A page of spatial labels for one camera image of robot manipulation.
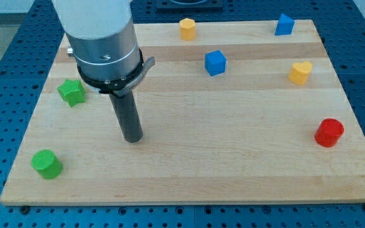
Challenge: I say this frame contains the blue triangular prism block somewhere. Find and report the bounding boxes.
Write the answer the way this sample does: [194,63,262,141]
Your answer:
[274,14,295,35]

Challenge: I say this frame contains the green cylinder block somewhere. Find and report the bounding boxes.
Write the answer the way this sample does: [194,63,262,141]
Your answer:
[31,149,63,180]

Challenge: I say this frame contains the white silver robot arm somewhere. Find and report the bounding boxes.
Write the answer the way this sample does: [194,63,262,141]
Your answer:
[52,0,155,143]

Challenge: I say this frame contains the black flange clamp ring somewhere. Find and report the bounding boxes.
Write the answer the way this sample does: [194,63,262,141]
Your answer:
[77,50,155,96]

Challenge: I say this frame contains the red cylinder block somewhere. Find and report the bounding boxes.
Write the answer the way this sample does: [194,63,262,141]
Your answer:
[314,118,345,148]

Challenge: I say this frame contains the green star block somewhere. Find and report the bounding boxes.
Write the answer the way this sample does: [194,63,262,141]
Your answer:
[57,79,86,107]

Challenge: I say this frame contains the wooden board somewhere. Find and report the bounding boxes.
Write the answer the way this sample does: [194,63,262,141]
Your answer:
[0,20,365,206]

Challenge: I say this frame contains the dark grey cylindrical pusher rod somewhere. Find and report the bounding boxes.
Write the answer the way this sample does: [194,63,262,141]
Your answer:
[110,92,143,143]

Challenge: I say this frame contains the blue cube block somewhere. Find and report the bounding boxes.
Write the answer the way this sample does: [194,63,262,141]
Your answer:
[205,50,226,77]

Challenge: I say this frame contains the yellow heart block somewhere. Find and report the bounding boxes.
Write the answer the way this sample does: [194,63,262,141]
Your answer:
[288,61,313,86]

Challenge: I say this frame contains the yellow hexagon block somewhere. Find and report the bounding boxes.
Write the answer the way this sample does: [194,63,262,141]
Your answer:
[179,18,196,41]

